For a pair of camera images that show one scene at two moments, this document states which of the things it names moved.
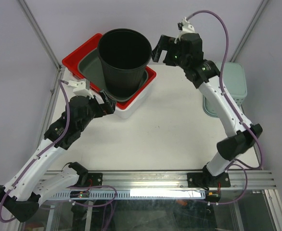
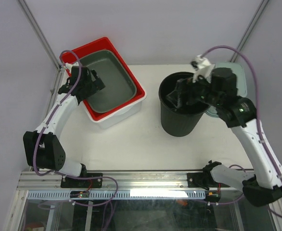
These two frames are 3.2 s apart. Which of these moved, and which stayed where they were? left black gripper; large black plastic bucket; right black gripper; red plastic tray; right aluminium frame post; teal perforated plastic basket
Moved: large black plastic bucket; left black gripper; red plastic tray; right black gripper
Stayed: teal perforated plastic basket; right aluminium frame post
